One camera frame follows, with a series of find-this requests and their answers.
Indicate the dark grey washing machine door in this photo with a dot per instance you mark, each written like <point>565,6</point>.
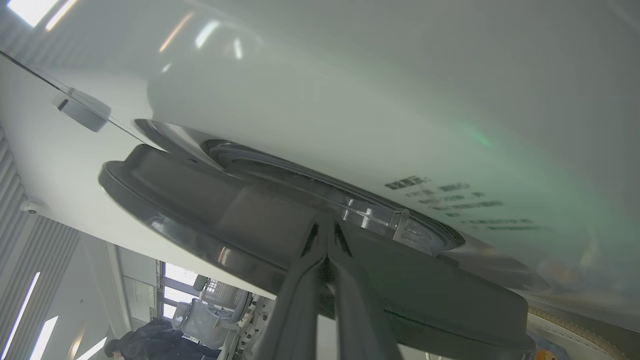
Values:
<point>200,210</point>

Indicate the grey mesh office chair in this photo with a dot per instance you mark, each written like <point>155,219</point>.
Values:
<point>210,320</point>

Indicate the white front-load washing machine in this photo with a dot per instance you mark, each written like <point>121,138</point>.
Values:
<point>400,100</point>

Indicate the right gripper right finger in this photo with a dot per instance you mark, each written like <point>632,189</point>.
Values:
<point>362,320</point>

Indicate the cream perforated laundry basket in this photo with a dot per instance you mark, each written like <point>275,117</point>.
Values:
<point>567,336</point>

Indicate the white dome security camera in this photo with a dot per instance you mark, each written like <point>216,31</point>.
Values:
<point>31,207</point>

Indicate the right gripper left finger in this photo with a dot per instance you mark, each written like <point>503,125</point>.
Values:
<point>295,310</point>

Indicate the person in dark clothing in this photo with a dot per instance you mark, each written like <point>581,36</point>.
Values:
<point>155,340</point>

